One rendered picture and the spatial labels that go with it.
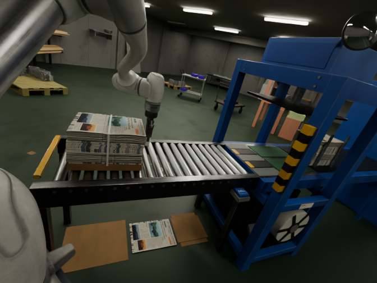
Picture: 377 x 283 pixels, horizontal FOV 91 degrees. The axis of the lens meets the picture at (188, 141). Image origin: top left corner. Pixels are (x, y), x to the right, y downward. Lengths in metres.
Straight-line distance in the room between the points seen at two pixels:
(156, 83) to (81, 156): 0.54
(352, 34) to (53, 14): 1.17
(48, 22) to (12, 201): 0.42
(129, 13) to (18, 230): 0.54
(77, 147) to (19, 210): 0.75
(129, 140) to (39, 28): 0.61
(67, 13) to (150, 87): 0.53
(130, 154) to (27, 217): 0.77
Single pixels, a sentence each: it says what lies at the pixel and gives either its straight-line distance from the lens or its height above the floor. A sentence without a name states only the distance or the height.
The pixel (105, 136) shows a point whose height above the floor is 1.01.
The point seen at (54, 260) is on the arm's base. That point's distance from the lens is 0.52.
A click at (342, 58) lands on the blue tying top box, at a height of 1.65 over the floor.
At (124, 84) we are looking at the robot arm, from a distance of 1.07.
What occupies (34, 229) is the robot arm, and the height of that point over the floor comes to 1.19.
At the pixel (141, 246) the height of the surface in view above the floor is 0.01.
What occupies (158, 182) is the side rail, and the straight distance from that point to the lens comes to 1.08.
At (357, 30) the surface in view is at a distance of 1.24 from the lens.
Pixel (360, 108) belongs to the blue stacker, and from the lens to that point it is 3.71.
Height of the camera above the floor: 1.46
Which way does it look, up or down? 24 degrees down
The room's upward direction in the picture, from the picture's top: 14 degrees clockwise
